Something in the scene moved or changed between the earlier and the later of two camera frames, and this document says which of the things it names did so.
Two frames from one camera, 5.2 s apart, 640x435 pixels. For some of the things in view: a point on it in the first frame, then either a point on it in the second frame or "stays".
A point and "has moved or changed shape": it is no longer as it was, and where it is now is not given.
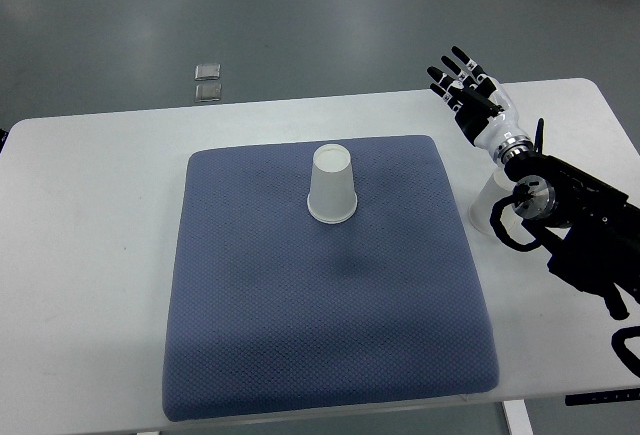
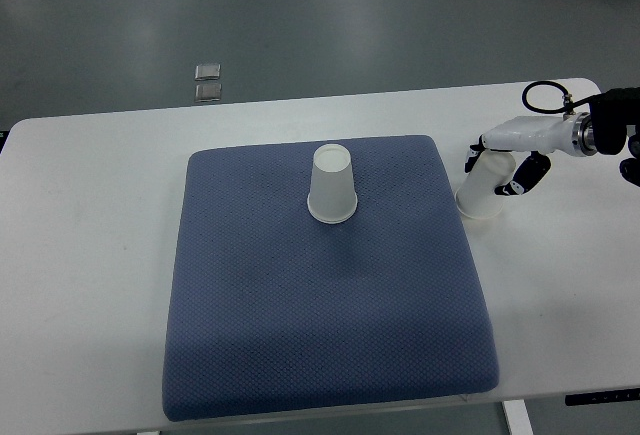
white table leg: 518,417 stays
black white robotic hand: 485,112 → 573,134
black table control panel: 602,397 stays
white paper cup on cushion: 333,197 stays
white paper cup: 499,185 has moved or changed shape
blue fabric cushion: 271,311 stays
